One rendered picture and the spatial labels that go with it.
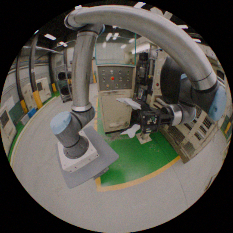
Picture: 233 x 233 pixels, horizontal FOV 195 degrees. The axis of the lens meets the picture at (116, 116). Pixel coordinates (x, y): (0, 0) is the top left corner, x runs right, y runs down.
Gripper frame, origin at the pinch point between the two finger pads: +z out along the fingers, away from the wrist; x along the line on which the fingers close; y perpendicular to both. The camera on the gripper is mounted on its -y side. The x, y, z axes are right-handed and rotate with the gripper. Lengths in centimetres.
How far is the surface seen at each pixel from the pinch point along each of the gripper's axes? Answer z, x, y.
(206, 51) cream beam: -98, -62, -4
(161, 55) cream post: -55, -50, -50
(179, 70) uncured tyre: -43, -23, -13
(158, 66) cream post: -52, -37, -56
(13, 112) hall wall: 752, -99, -14
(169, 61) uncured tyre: -42, -32, -23
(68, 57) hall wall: 586, -554, -718
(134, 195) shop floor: -12, 108, 21
